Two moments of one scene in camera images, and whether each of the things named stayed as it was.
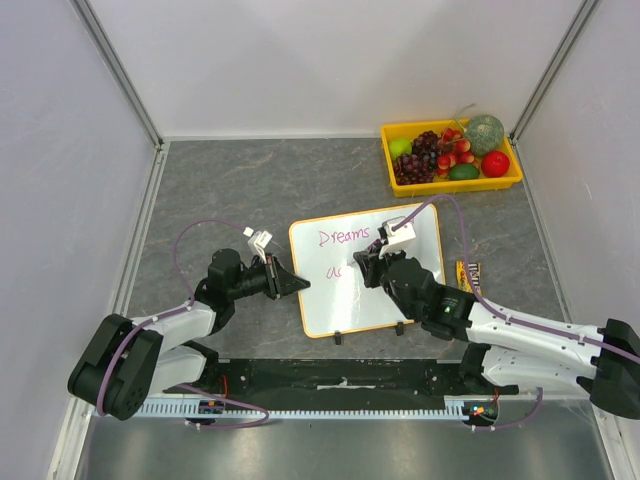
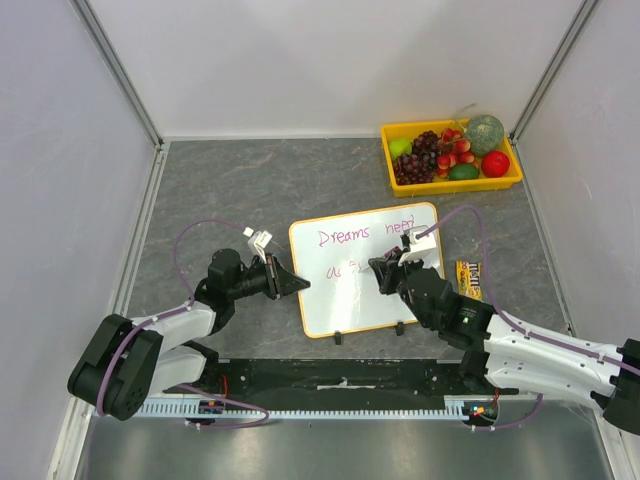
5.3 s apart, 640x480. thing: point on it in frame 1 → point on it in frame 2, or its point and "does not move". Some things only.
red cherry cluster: (452, 150) does not move
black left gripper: (279, 281) does not move
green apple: (400, 146) does not move
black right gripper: (375, 266) → (396, 276)
